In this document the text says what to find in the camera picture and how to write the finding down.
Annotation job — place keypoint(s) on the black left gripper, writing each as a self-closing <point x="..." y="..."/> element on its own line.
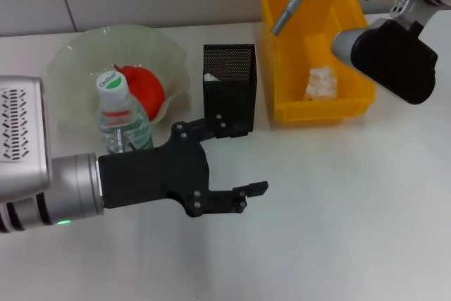
<point x="158" y="174"/>

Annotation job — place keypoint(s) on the silver grey pen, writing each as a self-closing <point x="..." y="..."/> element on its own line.
<point x="296" y="1"/>

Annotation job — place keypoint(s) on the mint green utility knife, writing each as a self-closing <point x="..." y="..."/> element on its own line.
<point x="210" y="77"/>

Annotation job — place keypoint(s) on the white paper ball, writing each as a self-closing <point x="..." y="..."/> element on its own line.
<point x="321" y="84"/>

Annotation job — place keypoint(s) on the red-orange toy orange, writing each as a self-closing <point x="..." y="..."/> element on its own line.
<point x="148" y="86"/>

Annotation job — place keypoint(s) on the clear green-label water bottle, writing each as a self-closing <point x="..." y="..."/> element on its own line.
<point x="112" y="86"/>

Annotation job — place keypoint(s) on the black mesh pen holder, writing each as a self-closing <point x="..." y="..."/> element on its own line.
<point x="229" y="96"/>

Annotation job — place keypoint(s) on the green wavy glass fruit plate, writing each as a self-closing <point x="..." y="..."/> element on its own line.
<point x="77" y="50"/>

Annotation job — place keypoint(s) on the yellow plastic bin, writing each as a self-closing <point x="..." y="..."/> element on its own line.
<point x="292" y="68"/>

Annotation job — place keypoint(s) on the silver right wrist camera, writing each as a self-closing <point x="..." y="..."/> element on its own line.
<point x="394" y="65"/>

